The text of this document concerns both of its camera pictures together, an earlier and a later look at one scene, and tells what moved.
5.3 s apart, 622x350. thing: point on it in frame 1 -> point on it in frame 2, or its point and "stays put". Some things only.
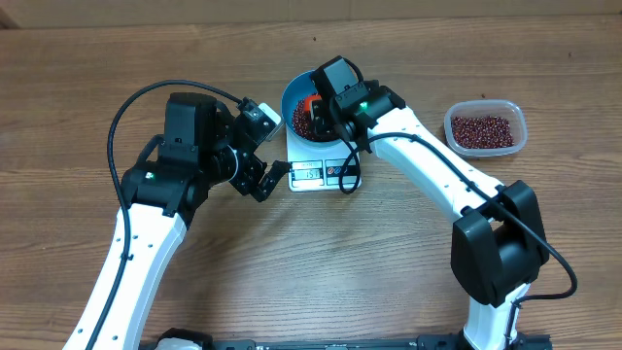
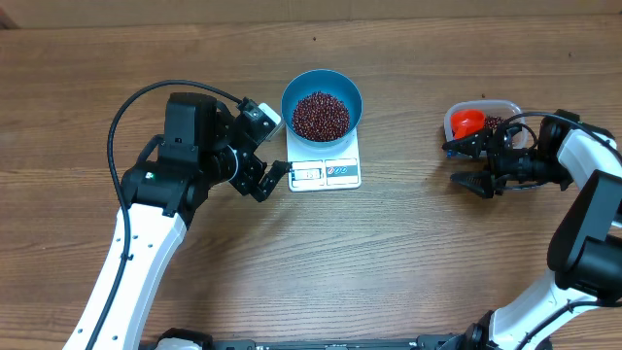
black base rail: x=440 y=342 stays put
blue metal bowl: x=299 y=87 stays put
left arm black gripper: x=248 y=183 stays put
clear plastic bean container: x=485 y=127 stays put
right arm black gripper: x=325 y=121 -> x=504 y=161
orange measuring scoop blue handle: x=309 y=99 -> x=466 y=122
